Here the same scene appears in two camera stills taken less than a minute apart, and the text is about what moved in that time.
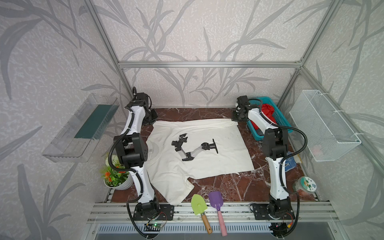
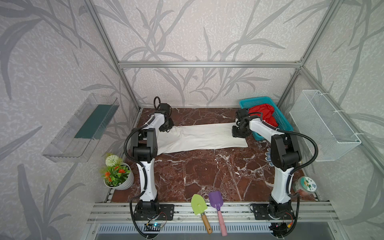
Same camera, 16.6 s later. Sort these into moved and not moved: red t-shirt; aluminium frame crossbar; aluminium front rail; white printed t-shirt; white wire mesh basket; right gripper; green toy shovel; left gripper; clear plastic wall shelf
Moved: right gripper; white printed t-shirt; left gripper
Not moved: red t-shirt; clear plastic wall shelf; aluminium front rail; aluminium frame crossbar; green toy shovel; white wire mesh basket
